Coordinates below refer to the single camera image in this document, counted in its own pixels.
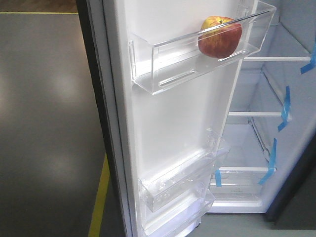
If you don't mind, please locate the red yellow apple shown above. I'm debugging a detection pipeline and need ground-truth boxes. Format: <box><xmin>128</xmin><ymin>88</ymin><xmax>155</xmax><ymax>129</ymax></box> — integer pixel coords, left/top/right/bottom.
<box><xmin>198</xmin><ymin>23</ymin><xmax>242</xmax><ymax>59</ymax></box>

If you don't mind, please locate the open white fridge door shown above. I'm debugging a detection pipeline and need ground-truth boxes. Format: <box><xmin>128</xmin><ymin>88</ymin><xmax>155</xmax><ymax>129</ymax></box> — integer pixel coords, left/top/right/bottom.
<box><xmin>75</xmin><ymin>0</ymin><xmax>277</xmax><ymax>237</ymax></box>

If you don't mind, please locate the clear fridge crisper drawer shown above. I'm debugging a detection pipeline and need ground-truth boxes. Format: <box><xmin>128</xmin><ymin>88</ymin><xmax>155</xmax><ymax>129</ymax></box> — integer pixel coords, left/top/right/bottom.
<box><xmin>209</xmin><ymin>166</ymin><xmax>268</xmax><ymax>195</ymax></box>

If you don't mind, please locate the white fridge interior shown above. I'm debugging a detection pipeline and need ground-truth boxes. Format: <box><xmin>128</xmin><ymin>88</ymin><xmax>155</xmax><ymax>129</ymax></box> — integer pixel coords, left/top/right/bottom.
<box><xmin>210</xmin><ymin>0</ymin><xmax>316</xmax><ymax>214</ymax></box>

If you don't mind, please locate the clear upper door bin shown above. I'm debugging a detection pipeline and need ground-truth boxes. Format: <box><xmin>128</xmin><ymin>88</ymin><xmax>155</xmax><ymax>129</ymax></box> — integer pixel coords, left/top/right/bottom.
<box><xmin>127</xmin><ymin>0</ymin><xmax>276</xmax><ymax>95</ymax></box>

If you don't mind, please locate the clear door bin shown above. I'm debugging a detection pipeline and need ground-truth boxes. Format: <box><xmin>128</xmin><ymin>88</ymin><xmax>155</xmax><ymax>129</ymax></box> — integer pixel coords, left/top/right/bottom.
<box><xmin>141</xmin><ymin>188</ymin><xmax>215</xmax><ymax>237</ymax></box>
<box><xmin>127</xmin><ymin>0</ymin><xmax>276</xmax><ymax>95</ymax></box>
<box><xmin>139</xmin><ymin>130</ymin><xmax>230</xmax><ymax>212</ymax></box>

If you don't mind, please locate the clear middle door bin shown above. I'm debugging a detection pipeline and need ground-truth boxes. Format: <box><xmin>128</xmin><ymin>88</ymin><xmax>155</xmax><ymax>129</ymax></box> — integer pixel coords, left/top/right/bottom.
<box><xmin>139</xmin><ymin>130</ymin><xmax>230</xmax><ymax>212</ymax></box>

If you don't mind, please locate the blue tape strip left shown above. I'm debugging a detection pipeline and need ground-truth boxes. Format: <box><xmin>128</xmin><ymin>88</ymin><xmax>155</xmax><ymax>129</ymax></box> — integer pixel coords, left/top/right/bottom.
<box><xmin>214</xmin><ymin>169</ymin><xmax>222</xmax><ymax>187</ymax></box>

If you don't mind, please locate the blue tape strip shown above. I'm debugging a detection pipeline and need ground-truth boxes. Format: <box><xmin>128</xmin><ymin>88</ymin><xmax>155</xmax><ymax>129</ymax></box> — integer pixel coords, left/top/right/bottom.
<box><xmin>277</xmin><ymin>86</ymin><xmax>291</xmax><ymax>132</ymax></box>
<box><xmin>214</xmin><ymin>169</ymin><xmax>222</xmax><ymax>187</ymax></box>
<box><xmin>300</xmin><ymin>43</ymin><xmax>316</xmax><ymax>74</ymax></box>
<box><xmin>258</xmin><ymin>138</ymin><xmax>277</xmax><ymax>185</ymax></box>

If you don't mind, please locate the clear lower door bin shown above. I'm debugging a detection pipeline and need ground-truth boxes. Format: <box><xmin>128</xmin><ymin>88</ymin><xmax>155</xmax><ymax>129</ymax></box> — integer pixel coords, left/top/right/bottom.
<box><xmin>141</xmin><ymin>188</ymin><xmax>215</xmax><ymax>237</ymax></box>

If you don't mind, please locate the blue tape strip lower right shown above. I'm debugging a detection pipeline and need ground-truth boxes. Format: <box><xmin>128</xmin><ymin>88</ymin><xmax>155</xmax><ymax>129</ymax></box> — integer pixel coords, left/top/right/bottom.
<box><xmin>258</xmin><ymin>138</ymin><xmax>277</xmax><ymax>185</ymax></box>

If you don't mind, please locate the blue tape strip middle right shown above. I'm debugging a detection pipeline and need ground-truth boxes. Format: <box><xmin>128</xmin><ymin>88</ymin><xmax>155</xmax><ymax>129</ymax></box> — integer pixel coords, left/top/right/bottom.
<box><xmin>277</xmin><ymin>86</ymin><xmax>291</xmax><ymax>132</ymax></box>

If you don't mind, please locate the blue tape strip upper right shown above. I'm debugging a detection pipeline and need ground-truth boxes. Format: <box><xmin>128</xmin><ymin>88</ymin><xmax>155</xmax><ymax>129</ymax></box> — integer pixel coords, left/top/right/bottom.
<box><xmin>300</xmin><ymin>43</ymin><xmax>316</xmax><ymax>74</ymax></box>

